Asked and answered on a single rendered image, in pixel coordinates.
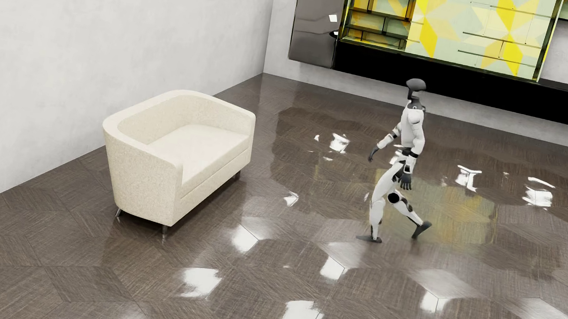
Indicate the robot left leg, white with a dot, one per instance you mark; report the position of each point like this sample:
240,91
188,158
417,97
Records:
378,208

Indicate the glossy grey wall cabinet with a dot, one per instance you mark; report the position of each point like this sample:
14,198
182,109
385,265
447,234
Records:
315,25

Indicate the robot hand, black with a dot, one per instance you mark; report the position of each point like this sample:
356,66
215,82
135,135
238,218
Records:
373,154
405,181

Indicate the robot right leg, white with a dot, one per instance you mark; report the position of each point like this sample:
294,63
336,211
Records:
406,208

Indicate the robot head, dark grey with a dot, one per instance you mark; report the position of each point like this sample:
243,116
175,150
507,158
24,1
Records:
415,84

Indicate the yellow green patterned cabinet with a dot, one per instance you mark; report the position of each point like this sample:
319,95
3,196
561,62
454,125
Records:
481,28

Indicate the open green shelf unit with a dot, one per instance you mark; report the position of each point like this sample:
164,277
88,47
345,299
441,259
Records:
379,9

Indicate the robot torso, white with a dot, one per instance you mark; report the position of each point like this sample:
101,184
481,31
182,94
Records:
412,126

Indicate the long black wall cabinet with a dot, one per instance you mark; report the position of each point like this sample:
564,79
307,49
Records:
478,86

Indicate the white fabric sofa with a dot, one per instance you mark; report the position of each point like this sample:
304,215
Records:
195,146

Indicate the robot leg, white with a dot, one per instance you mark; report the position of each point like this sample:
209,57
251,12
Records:
378,208
406,208

